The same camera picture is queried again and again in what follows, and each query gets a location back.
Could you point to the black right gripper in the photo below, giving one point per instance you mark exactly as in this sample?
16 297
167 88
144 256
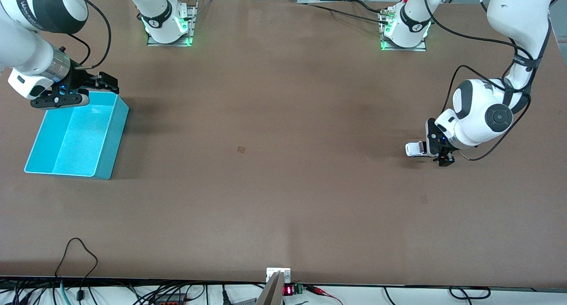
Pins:
81 80

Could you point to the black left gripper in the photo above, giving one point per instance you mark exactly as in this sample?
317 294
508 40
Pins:
440 142

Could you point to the white jeep toy black roof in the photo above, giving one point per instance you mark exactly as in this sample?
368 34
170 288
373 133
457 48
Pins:
415 149

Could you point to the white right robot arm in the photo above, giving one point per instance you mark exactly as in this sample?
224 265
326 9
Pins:
22 43

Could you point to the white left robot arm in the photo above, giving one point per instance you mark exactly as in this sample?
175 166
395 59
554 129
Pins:
478 114

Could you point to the turquoise plastic bin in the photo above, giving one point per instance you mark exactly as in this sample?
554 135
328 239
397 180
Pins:
75 141

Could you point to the red clip lead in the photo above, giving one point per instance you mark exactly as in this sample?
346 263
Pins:
321 291

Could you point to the green terminal block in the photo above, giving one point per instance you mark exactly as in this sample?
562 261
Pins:
298 289

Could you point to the red digit display module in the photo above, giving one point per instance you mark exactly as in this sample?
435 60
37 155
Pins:
288 290

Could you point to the black box orange connectors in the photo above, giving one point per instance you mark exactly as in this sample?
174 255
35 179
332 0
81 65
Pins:
170 299

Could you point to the black power plug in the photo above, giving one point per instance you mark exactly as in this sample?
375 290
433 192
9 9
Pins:
225 296

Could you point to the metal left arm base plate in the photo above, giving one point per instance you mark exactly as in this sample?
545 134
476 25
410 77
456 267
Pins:
403 49

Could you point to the white mount bracket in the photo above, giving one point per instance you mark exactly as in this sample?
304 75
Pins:
272 271

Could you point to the grey aluminium post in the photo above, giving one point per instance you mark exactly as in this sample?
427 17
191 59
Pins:
271 294

